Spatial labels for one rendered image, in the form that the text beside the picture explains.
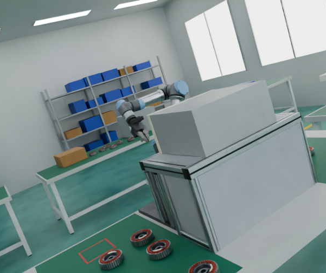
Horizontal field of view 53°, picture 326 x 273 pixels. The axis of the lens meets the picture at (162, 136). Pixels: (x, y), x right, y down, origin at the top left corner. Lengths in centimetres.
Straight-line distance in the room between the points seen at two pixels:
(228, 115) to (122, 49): 783
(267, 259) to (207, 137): 50
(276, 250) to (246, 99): 62
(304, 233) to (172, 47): 876
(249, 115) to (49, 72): 727
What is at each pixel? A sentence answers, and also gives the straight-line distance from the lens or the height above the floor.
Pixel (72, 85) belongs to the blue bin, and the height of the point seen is 190.
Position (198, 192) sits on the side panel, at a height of 101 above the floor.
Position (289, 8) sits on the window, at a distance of 697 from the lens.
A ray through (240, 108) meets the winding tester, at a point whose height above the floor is 125.
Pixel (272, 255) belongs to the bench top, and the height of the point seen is 75.
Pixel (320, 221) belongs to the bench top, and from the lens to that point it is 149.
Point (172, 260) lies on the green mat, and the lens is 146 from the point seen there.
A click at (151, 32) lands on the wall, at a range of 964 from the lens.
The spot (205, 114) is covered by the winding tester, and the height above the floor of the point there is 128.
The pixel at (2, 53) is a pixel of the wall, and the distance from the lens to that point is 841.
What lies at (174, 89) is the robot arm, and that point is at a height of 135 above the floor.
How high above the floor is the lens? 148
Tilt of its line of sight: 10 degrees down
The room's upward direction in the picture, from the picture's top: 18 degrees counter-clockwise
